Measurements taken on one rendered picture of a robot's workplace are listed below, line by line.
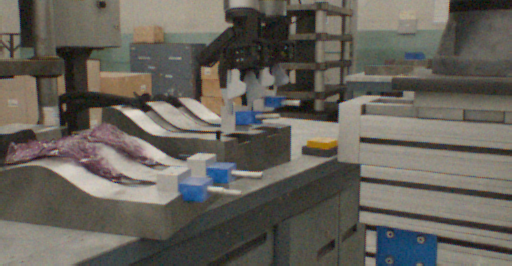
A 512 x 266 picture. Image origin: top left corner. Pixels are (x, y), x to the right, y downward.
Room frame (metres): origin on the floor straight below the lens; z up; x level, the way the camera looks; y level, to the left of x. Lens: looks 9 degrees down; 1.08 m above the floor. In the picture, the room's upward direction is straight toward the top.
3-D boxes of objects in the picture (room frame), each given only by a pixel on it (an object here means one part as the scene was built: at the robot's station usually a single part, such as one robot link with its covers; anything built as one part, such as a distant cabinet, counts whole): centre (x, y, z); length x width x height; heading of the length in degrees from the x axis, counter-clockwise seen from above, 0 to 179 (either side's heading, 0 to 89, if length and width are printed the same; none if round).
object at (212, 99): (7.99, 0.44, 0.42); 0.86 x 0.33 x 0.83; 67
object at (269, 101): (1.34, -0.06, 0.93); 0.13 x 0.05 x 0.05; 55
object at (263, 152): (1.23, 0.19, 0.87); 0.50 x 0.26 x 0.14; 55
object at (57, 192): (0.89, 0.33, 0.86); 0.50 x 0.26 x 0.11; 72
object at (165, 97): (1.22, 0.19, 0.92); 0.35 x 0.16 x 0.09; 55
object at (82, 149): (0.90, 0.32, 0.90); 0.26 x 0.18 x 0.08; 72
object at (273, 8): (1.35, -0.04, 1.17); 0.08 x 0.08 x 0.05
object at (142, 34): (8.46, 1.78, 1.26); 0.42 x 0.33 x 0.29; 67
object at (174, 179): (0.76, 0.08, 0.86); 0.13 x 0.05 x 0.05; 72
